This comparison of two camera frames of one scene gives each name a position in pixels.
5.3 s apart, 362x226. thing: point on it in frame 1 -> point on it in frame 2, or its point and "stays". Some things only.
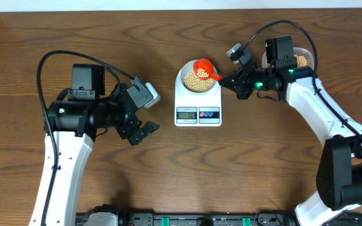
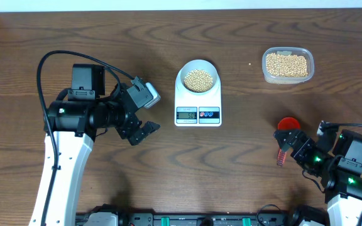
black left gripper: (126, 129) stays
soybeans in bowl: (193, 83) stays
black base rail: (350, 218) stays
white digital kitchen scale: (192, 110) stays
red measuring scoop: (208, 66) -> (286, 123)
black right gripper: (239, 86) -> (298, 152)
